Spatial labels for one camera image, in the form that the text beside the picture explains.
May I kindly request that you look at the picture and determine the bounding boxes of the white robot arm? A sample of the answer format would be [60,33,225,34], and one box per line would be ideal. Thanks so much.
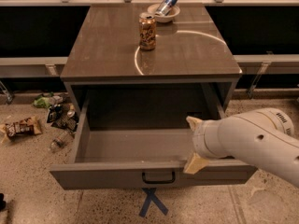
[184,108,299,187]

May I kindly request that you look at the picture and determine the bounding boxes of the brown snack bag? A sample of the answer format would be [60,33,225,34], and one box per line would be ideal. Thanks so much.
[0,116,42,143]

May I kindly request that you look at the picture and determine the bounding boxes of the blue tape cross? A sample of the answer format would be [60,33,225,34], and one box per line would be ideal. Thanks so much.
[139,188,169,217]

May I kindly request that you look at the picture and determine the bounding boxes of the clear plastic bottle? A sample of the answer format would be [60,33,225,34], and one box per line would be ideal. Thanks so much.
[49,130,74,153]

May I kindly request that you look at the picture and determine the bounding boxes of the brown patterned soda can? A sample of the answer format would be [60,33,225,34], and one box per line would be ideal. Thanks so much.
[139,12,156,50]

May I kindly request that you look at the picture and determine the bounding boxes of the green snack bag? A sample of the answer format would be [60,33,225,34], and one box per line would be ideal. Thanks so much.
[33,93,53,108]

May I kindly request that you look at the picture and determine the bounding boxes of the blue silver energy can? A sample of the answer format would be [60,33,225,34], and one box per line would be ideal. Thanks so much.
[155,0,178,16]

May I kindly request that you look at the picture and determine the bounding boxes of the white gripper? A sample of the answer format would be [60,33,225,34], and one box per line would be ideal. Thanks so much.
[183,116,228,175]

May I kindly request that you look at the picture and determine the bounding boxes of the grey drawer cabinet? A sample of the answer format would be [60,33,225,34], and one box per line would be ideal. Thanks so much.
[61,3,241,130]

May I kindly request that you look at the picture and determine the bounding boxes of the grey top drawer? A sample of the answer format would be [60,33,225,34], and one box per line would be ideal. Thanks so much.
[50,90,256,189]

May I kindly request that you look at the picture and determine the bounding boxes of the white bowl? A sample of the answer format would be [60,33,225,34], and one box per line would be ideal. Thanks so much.
[148,4,180,23]

